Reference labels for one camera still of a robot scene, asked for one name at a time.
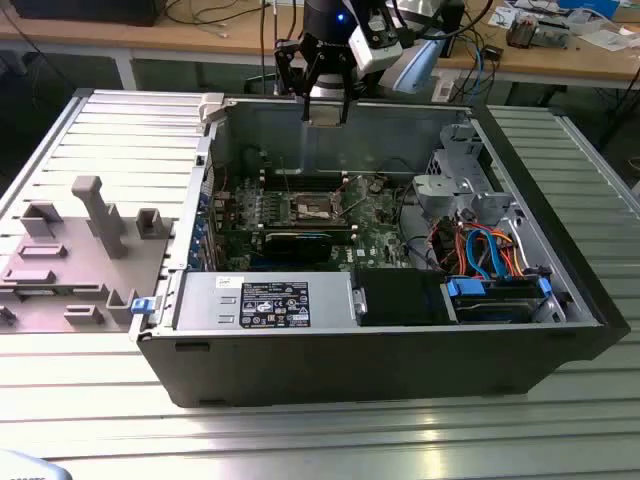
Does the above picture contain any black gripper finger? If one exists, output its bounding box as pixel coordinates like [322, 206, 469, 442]
[273, 38, 314, 123]
[335, 47, 362, 125]

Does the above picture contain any thin metal locking lever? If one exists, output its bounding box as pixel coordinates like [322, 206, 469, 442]
[342, 195, 374, 224]
[280, 155, 295, 197]

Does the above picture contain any CPU socket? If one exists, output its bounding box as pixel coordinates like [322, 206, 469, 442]
[289, 192, 346, 226]

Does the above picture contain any beige case latch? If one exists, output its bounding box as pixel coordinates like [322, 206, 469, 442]
[198, 93, 226, 125]

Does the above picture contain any long wooden desk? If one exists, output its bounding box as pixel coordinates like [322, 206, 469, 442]
[0, 0, 640, 84]

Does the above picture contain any tall black box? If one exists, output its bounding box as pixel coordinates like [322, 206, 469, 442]
[439, 0, 466, 57]

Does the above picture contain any silver metal drive cage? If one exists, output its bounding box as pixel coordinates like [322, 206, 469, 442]
[412, 122, 521, 226]

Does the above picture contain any black RAM stick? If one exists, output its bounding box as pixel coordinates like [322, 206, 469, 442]
[263, 223, 354, 246]

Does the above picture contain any green motherboard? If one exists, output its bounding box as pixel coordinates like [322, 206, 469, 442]
[212, 172, 417, 274]

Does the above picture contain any printed white paper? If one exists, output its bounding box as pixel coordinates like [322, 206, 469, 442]
[488, 5, 517, 30]

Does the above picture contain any copper finned heat sink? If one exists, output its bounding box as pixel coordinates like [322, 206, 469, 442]
[505, 14, 539, 49]

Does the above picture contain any black graphics card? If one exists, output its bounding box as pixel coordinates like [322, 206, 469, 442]
[262, 229, 334, 265]

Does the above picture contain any grey metal drive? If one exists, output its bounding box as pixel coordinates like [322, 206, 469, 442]
[534, 18, 572, 50]

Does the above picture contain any wide black box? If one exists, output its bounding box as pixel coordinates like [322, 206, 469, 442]
[9, 0, 159, 27]

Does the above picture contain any black plastic fan shroud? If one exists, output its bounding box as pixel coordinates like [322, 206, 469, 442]
[352, 268, 451, 327]

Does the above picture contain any grey power supply unit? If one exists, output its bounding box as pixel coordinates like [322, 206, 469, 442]
[172, 272, 362, 331]

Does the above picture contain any blue cardboard box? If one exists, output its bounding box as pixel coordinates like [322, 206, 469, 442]
[557, 0, 621, 16]

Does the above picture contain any white paper sheet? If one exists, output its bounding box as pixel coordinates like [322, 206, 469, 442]
[584, 27, 640, 52]

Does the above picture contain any grey plastic parts rack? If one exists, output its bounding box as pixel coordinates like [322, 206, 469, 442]
[0, 174, 177, 335]

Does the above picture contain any hard disk in blue carrier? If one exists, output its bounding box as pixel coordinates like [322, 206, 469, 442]
[442, 276, 552, 325]

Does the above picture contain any black open PC case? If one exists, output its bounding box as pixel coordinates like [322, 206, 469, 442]
[128, 92, 632, 409]

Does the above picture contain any white rounded device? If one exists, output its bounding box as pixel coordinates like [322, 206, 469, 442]
[0, 449, 69, 480]

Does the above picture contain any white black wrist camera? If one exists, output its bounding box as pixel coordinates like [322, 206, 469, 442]
[348, 8, 405, 76]

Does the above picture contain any thick black camera cable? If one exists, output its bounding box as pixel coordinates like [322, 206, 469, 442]
[397, 0, 496, 51]

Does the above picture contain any red wire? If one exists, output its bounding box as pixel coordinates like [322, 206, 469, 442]
[430, 223, 469, 272]

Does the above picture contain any blue flat wire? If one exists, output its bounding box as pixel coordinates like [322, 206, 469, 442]
[463, 225, 507, 281]

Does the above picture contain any orange wire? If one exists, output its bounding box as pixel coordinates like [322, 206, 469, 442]
[492, 228, 527, 280]

